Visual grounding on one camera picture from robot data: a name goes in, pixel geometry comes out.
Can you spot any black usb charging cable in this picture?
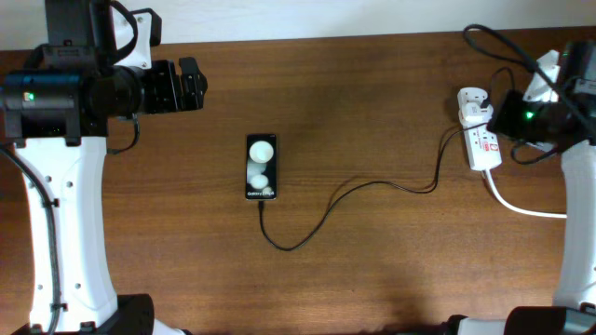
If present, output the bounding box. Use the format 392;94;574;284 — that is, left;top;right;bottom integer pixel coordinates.
257;66;517;252

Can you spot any black smartphone with white circles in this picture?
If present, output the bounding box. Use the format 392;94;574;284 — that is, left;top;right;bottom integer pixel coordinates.
244;133;278;201

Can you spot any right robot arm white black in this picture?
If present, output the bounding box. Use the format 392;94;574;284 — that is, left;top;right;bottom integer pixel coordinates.
448;41;595;334

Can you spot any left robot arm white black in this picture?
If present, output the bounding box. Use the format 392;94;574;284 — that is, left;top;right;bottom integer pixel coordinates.
1;1;208;335

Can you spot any white power strip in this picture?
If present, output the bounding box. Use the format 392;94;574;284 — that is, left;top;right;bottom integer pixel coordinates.
457;87;502;171

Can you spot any white usb wall charger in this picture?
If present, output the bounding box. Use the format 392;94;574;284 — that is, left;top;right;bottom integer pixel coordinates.
459;102;494;127

